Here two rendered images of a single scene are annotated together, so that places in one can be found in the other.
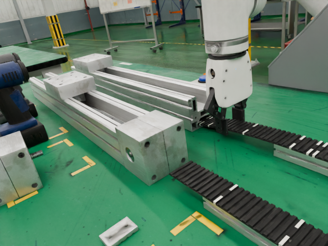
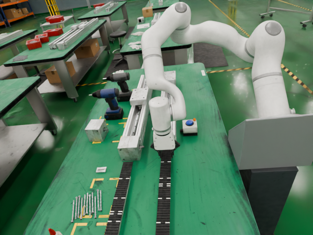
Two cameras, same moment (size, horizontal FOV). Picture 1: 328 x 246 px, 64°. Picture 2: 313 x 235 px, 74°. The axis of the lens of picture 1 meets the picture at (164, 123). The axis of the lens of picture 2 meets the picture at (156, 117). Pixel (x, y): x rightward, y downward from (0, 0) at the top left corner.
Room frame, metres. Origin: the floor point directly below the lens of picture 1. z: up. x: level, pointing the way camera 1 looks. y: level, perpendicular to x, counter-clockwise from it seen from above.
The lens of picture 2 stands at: (-0.03, -0.65, 1.58)
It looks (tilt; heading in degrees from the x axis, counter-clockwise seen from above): 35 degrees down; 43
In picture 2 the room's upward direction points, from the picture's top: 9 degrees counter-clockwise
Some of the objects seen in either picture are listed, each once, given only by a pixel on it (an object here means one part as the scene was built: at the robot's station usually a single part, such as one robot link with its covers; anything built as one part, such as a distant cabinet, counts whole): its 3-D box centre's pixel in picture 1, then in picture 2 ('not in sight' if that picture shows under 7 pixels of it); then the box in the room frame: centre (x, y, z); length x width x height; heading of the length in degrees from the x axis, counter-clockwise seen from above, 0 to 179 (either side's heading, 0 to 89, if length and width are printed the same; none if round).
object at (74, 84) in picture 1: (70, 88); (140, 98); (0.83, 0.28, 0.87); 0.16 x 0.11 x 0.07; 34
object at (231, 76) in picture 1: (227, 75); (163, 137); (0.53, -0.15, 0.92); 0.10 x 0.07 x 0.11; 124
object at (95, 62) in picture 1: (93, 65); (168, 79); (1.14, 0.26, 0.87); 0.16 x 0.11 x 0.07; 34
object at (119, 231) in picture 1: (118, 233); (101, 169); (0.29, 0.09, 0.78); 0.05 x 0.03 x 0.01; 127
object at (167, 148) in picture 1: (157, 142); (132, 148); (0.46, 0.02, 0.83); 0.12 x 0.09 x 0.10; 124
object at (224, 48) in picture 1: (225, 45); (161, 127); (0.53, -0.15, 0.98); 0.09 x 0.08 x 0.03; 124
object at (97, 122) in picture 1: (74, 102); (141, 104); (0.83, 0.28, 0.82); 0.80 x 0.10 x 0.09; 34
